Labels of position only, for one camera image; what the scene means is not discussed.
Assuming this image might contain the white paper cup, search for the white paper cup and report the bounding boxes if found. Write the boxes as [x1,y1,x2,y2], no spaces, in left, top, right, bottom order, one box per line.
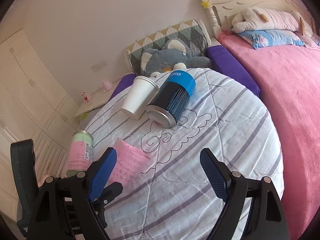
[121,76,159,120]

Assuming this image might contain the cream bedside table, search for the cream bedside table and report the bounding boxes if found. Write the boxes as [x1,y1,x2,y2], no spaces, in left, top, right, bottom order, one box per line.
[75,80,120,117]

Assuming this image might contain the cream wardrobe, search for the cream wardrobe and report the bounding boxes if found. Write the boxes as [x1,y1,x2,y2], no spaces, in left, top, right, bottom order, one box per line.
[1,30,80,221]

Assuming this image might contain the green pink labelled can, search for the green pink labelled can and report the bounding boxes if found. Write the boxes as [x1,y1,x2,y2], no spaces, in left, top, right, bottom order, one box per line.
[66,130,93,177]

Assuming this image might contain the white wall socket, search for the white wall socket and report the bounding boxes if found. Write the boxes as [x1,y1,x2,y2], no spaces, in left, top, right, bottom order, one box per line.
[91,61,107,73]

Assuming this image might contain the pink rabbit figurine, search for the pink rabbit figurine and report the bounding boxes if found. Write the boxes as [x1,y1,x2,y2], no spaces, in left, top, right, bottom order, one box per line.
[103,79,113,93]

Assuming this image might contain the grey plush toy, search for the grey plush toy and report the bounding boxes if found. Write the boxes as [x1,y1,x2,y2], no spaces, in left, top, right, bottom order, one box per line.
[140,38,212,77]

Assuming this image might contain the yellow star sticker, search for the yellow star sticker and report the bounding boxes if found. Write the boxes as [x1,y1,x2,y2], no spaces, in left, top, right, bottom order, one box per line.
[201,1,212,9]

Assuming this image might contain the cream wooden headboard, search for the cream wooden headboard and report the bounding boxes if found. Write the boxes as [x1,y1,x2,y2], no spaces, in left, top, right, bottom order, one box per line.
[200,0,318,46]

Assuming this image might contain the purple bolster cushion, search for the purple bolster cushion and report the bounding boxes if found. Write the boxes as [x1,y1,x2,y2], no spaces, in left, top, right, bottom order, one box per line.
[108,45,261,100]

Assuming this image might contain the blue black metal can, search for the blue black metal can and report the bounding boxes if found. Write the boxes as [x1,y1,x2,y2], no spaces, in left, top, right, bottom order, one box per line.
[146,70,196,128]

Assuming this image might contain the blue cartoon pillow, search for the blue cartoon pillow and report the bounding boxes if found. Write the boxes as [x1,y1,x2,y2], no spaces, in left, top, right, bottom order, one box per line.
[237,29,305,49]

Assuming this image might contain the white heart figurine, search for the white heart figurine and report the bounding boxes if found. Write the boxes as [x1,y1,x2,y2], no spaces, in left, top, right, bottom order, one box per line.
[81,92,92,103]

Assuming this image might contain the pink bed blanket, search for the pink bed blanket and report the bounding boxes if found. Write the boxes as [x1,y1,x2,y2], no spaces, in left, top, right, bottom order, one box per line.
[218,33,319,239]

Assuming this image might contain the pink lined clear plastic cup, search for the pink lined clear plastic cup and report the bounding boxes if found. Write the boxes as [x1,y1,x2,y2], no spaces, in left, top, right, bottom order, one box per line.
[108,138,150,187]

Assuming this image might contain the striped white quilt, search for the striped white quilt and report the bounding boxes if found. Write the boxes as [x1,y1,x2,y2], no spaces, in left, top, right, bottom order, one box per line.
[86,69,284,239]

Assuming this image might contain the cream plush dog toy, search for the cream plush dog toy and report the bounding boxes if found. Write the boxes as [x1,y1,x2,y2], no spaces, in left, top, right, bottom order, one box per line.
[231,7,313,37]

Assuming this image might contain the triangle patterned quilted pillow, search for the triangle patterned quilted pillow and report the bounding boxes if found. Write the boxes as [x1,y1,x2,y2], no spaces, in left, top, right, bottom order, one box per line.
[126,19,211,75]

